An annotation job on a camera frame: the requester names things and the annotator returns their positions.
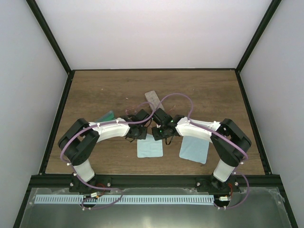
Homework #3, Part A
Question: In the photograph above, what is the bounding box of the light blue cloth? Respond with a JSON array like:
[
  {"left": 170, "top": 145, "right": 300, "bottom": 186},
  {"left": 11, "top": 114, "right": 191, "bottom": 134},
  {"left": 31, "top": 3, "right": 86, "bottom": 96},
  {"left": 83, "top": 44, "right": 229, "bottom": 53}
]
[
  {"left": 137, "top": 134, "right": 163, "bottom": 158},
  {"left": 179, "top": 136, "right": 209, "bottom": 164}
]

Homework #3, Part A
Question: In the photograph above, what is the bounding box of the blue-grey glasses case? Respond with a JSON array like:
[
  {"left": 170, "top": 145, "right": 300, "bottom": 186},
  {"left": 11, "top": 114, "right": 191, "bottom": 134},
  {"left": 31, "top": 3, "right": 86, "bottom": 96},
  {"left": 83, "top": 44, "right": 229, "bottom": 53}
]
[{"left": 96, "top": 111, "right": 115, "bottom": 122}]

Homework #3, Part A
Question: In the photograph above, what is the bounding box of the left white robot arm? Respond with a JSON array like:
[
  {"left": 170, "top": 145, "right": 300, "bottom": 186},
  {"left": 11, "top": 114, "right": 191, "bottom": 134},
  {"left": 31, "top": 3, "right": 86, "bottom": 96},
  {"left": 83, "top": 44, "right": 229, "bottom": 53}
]
[{"left": 58, "top": 115, "right": 147, "bottom": 192}]

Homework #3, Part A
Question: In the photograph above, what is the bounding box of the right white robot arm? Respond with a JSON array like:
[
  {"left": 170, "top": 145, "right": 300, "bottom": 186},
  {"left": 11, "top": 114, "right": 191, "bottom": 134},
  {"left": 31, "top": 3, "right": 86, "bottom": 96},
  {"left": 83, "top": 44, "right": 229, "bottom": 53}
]
[{"left": 152, "top": 115, "right": 252, "bottom": 191}]

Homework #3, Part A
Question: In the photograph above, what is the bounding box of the light grey glasses case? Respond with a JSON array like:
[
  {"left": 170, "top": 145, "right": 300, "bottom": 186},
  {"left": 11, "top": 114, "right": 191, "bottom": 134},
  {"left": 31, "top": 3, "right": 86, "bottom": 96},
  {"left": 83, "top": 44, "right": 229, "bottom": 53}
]
[{"left": 144, "top": 90, "right": 165, "bottom": 111}]

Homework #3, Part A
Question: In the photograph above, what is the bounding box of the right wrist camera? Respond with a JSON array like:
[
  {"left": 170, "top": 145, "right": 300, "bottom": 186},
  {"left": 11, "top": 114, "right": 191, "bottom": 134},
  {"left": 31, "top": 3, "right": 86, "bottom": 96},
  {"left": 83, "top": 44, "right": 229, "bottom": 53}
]
[{"left": 152, "top": 108, "right": 172, "bottom": 126}]

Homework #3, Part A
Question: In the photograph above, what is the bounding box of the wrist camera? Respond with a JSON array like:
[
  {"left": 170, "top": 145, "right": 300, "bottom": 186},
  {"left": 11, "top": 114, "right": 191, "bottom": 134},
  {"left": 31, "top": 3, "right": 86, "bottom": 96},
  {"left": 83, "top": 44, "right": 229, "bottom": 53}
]
[
  {"left": 130, "top": 109, "right": 150, "bottom": 124},
  {"left": 152, "top": 108, "right": 172, "bottom": 126}
]

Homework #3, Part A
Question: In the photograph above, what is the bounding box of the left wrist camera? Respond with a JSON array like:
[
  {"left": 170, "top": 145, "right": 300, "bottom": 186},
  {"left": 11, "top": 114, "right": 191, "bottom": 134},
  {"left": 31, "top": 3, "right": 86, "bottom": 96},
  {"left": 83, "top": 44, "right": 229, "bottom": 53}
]
[{"left": 130, "top": 109, "right": 150, "bottom": 124}]

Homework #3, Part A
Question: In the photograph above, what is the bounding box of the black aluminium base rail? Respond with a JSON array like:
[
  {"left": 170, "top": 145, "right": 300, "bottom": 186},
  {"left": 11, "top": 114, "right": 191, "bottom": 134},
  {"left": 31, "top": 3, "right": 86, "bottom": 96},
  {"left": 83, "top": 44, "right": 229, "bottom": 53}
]
[{"left": 28, "top": 174, "right": 283, "bottom": 193}]

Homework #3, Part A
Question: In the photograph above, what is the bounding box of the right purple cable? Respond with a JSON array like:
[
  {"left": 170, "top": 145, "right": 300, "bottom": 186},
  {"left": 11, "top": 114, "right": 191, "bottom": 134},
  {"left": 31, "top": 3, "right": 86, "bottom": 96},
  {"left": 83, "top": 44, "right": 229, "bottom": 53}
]
[{"left": 156, "top": 94, "right": 250, "bottom": 210}]

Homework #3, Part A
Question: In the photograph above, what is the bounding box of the black enclosure frame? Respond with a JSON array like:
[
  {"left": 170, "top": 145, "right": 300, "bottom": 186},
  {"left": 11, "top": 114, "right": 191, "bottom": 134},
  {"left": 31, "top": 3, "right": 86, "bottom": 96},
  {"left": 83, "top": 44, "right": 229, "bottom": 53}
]
[{"left": 13, "top": 0, "right": 299, "bottom": 228}]

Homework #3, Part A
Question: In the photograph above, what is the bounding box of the light blue slotted cable duct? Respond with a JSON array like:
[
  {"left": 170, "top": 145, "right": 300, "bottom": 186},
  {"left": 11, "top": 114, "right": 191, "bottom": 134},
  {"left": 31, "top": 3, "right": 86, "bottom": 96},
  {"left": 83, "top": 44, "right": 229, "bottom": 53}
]
[{"left": 34, "top": 195, "right": 214, "bottom": 205}]

